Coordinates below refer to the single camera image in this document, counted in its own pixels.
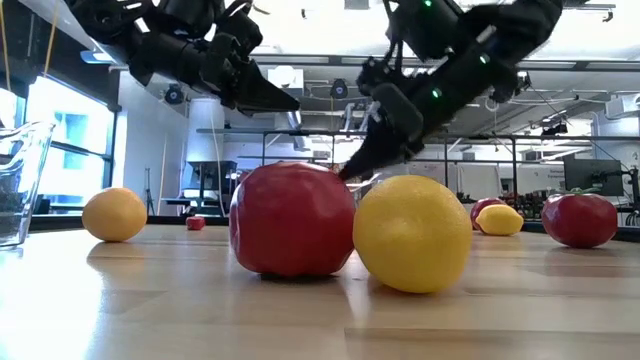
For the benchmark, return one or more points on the yellow lemon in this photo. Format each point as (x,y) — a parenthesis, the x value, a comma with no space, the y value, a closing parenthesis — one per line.
(500,220)
(412,235)

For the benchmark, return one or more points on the small red bell pepper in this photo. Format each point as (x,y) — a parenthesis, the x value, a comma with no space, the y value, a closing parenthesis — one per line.
(195,222)

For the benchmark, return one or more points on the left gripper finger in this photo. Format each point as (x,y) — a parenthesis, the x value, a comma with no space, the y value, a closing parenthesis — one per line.
(260,95)

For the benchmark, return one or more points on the dark background desk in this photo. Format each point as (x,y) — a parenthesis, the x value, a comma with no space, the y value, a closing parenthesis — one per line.
(210,170)

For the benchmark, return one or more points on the black ceiling track light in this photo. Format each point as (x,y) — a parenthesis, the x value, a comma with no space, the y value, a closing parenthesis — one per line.
(600,6)

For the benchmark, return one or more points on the black tripod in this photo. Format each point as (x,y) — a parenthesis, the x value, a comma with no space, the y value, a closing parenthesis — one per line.
(148,192)

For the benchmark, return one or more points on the orange fruit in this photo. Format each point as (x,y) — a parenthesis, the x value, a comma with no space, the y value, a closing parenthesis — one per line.
(114,214)

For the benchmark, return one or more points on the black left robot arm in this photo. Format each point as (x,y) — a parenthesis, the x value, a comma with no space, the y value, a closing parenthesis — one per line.
(165,55)

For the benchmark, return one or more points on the black metal table frame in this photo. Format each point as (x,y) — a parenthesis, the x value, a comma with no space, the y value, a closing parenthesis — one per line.
(165,220)

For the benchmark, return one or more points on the black background monitor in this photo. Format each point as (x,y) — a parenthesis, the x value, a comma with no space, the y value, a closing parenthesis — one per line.
(592,177)

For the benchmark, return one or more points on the black ceiling camera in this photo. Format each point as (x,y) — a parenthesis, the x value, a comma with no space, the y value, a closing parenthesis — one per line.
(174,94)
(339,89)

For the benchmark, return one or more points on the red tomato green calyx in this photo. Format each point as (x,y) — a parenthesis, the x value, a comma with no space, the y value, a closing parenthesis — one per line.
(480,207)
(580,220)
(292,220)

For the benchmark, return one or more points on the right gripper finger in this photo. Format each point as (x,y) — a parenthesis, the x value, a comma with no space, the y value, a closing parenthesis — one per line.
(372,155)

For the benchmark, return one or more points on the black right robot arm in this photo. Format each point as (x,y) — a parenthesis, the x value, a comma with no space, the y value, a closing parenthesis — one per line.
(500,45)

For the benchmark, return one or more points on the black metal rack frame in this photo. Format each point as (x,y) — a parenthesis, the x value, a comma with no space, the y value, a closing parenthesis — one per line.
(550,137)

